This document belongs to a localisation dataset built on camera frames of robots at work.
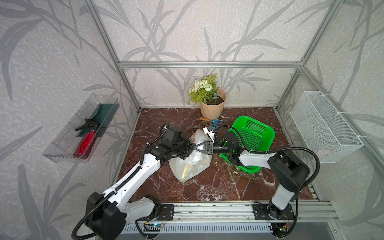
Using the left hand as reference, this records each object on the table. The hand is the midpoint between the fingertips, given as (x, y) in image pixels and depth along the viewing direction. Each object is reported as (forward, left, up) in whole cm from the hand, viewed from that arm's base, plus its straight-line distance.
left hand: (198, 144), depth 76 cm
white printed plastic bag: (-8, +1, -4) cm, 9 cm away
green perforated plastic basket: (+18, -42, -19) cm, 49 cm away
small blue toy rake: (+31, -13, -20) cm, 39 cm away
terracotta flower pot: (+33, -10, -8) cm, 35 cm away
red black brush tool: (-7, +45, +14) cm, 48 cm away
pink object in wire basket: (-6, -59, +2) cm, 60 cm away
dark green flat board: (+6, +44, +14) cm, 46 cm away
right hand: (-2, +2, -1) cm, 3 cm away
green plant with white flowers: (+33, -4, +8) cm, 34 cm away
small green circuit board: (-32, +19, -20) cm, 43 cm away
